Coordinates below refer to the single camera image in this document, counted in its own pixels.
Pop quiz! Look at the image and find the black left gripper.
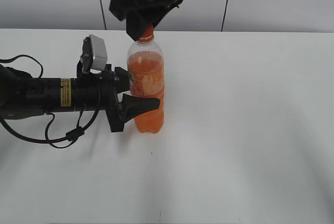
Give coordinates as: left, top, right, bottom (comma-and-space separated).
74, 62, 160, 133

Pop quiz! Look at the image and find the orange soda plastic bottle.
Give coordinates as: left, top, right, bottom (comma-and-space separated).
127, 41, 165, 133

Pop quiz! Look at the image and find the orange bottle cap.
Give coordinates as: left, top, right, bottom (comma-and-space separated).
136, 24, 154, 43

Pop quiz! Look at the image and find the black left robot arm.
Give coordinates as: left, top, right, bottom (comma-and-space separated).
1, 64, 160, 133

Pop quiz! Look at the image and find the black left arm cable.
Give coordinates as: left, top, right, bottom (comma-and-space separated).
0, 55, 101, 149

